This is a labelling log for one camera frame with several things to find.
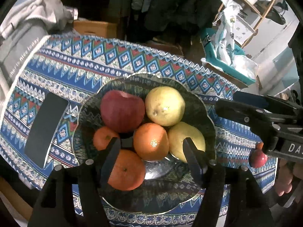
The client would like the red apple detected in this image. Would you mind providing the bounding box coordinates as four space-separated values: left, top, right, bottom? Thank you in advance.
100 90 145 133
249 149 268 168

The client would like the yellow-green pear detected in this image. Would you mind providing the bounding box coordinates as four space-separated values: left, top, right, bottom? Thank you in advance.
167 122 206 163

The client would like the large orange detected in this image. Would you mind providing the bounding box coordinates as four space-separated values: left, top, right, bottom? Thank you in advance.
108 149 146 191

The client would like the small orange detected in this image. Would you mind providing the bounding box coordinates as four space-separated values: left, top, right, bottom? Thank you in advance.
93 126 119 151
256 142 263 150

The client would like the right hand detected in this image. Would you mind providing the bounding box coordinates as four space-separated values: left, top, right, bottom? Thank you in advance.
275 159 302 196

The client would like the brown cardboard box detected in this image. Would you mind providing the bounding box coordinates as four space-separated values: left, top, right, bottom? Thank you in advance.
201 58 248 89

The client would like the clear plastic bag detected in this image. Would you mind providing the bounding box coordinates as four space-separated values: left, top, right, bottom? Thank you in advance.
231 55 259 79

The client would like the teal cardboard box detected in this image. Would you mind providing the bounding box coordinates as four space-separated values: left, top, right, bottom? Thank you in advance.
200 28 256 86

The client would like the white blue rice bag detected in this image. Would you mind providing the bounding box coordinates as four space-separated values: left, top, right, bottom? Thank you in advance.
213 0 242 61

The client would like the yellow pear in bowl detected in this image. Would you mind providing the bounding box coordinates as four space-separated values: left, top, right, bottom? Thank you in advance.
145 86 185 127

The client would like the dark glass fruit bowl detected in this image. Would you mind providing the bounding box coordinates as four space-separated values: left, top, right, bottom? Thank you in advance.
72 74 216 214

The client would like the small orange in bowl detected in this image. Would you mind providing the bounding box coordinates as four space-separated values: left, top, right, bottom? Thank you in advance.
93 126 119 151

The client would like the middle orange in bowl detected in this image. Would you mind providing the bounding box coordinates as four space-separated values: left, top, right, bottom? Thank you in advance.
133 122 169 161

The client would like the black phone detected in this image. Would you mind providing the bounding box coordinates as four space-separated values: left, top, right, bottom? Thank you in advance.
25 93 69 169

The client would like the red apple in bowl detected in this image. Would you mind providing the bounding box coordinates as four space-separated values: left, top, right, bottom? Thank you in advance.
100 90 145 133

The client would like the wooden shelf rack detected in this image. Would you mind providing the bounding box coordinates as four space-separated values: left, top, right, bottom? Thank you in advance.
217 0 287 49

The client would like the black hanging garment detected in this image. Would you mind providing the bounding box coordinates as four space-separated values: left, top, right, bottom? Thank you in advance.
108 0 221 47

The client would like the blue patterned tablecloth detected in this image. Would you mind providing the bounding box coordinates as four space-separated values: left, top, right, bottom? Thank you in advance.
0 34 277 227

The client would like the grey clothes pile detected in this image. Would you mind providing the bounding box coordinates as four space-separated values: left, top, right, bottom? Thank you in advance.
1 0 78 96

